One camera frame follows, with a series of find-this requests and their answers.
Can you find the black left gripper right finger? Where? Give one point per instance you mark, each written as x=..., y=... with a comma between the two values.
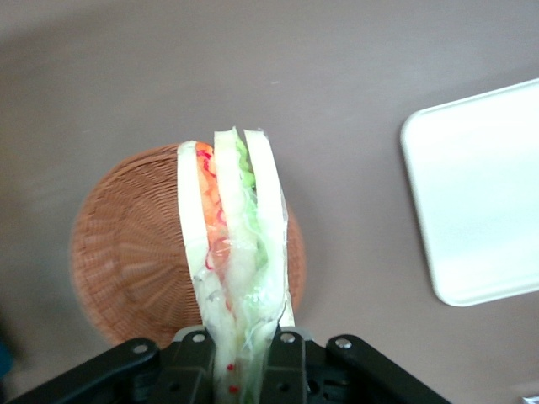
x=286, y=370

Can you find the triangle sandwich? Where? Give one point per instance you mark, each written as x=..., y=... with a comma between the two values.
x=236, y=219

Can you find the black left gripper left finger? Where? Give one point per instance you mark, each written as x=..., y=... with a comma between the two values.
x=189, y=370

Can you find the round brown wicker basket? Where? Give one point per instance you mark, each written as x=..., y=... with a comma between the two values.
x=126, y=244

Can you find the beige plastic tray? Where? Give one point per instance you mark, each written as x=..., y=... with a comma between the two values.
x=484, y=202

